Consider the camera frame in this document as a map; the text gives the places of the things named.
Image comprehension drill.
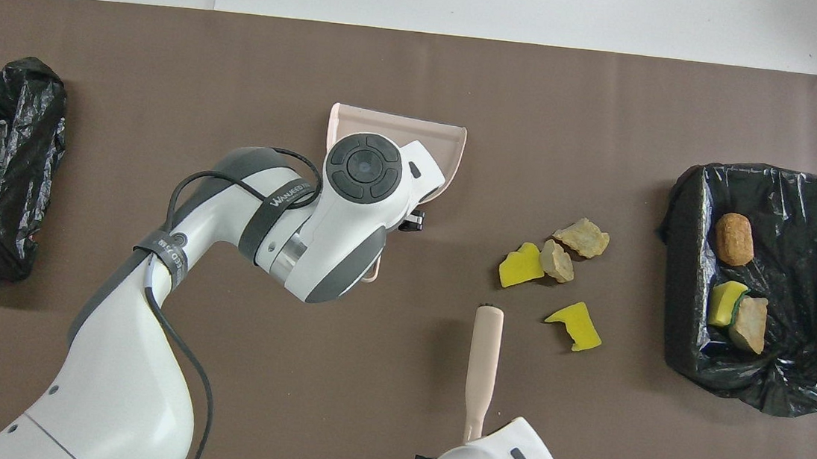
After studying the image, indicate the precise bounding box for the notched yellow sponge piece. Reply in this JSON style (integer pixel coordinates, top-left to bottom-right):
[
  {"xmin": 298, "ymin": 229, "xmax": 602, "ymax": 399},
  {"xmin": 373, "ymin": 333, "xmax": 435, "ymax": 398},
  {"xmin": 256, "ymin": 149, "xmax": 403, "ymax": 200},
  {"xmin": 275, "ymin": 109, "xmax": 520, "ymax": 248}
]
[{"xmin": 542, "ymin": 298, "xmax": 606, "ymax": 355}]

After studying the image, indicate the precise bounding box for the brown table mat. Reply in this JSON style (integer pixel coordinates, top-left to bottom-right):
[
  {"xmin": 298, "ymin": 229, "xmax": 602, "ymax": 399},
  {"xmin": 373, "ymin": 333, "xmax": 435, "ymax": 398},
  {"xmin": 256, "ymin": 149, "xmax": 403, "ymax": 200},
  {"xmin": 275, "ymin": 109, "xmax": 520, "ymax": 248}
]
[{"xmin": 0, "ymin": 0, "xmax": 817, "ymax": 459}]

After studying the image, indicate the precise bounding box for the small beige sponge chunk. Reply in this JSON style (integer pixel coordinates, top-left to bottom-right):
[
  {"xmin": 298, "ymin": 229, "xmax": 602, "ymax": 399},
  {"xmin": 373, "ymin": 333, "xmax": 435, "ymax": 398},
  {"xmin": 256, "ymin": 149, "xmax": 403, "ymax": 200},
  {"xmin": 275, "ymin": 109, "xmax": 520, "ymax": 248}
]
[{"xmin": 537, "ymin": 238, "xmax": 578, "ymax": 284}]

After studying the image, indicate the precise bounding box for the pale pink dustpan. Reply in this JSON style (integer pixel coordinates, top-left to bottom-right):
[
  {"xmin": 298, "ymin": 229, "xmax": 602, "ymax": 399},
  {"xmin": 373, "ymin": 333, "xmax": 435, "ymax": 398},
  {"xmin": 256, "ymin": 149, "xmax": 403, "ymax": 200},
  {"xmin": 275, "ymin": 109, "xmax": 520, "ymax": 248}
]
[{"xmin": 314, "ymin": 102, "xmax": 470, "ymax": 291}]

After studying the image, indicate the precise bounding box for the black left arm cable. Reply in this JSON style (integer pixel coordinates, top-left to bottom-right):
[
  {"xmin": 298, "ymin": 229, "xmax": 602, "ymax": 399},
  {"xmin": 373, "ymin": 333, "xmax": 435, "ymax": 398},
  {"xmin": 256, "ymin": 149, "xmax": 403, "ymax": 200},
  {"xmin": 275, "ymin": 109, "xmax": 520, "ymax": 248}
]
[{"xmin": 128, "ymin": 135, "xmax": 327, "ymax": 459}]

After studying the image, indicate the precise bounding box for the yellow green-backed sponge piece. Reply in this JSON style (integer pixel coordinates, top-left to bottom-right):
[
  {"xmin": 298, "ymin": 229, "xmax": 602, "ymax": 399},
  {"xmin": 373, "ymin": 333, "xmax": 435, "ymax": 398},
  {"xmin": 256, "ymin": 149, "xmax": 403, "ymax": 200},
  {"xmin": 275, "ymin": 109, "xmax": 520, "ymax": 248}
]
[{"xmin": 707, "ymin": 279, "xmax": 751, "ymax": 329}]

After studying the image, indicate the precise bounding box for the beige hand brush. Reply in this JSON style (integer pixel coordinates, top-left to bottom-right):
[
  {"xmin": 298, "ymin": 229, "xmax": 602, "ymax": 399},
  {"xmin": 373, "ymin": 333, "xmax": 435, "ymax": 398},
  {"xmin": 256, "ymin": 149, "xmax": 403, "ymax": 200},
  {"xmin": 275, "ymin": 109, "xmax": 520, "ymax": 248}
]
[{"xmin": 461, "ymin": 303, "xmax": 506, "ymax": 445}]

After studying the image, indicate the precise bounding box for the long beige sponge chunk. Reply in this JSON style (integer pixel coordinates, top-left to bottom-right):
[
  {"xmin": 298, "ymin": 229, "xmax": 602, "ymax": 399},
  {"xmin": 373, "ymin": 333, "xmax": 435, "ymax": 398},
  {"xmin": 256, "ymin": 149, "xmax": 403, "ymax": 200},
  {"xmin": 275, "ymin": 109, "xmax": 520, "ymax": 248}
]
[{"xmin": 551, "ymin": 214, "xmax": 613, "ymax": 261}]

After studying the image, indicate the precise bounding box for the orange-brown sponge lump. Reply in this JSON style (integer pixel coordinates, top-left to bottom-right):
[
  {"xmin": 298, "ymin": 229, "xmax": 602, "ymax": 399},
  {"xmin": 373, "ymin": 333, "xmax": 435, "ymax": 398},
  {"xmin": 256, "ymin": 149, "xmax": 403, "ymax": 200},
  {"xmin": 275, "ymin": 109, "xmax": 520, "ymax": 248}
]
[{"xmin": 711, "ymin": 211, "xmax": 759, "ymax": 268}]

